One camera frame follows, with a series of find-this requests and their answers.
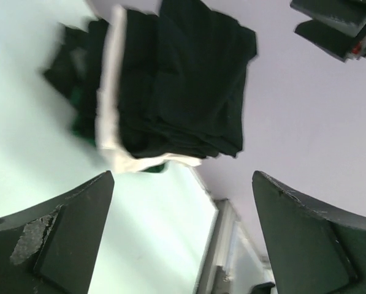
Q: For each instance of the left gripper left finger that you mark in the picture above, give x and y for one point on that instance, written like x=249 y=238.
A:
x=52 y=247

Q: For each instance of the right aluminium frame post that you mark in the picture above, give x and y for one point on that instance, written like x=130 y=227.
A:
x=231 y=263

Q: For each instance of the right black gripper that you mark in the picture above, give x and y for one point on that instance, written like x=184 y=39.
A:
x=329 y=17

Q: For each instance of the white folded t-shirt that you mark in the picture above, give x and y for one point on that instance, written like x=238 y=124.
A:
x=107 y=129

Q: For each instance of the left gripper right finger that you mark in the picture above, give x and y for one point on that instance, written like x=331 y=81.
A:
x=313 y=247

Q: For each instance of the black t-shirt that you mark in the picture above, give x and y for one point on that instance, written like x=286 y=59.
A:
x=182 y=81
x=78 y=62

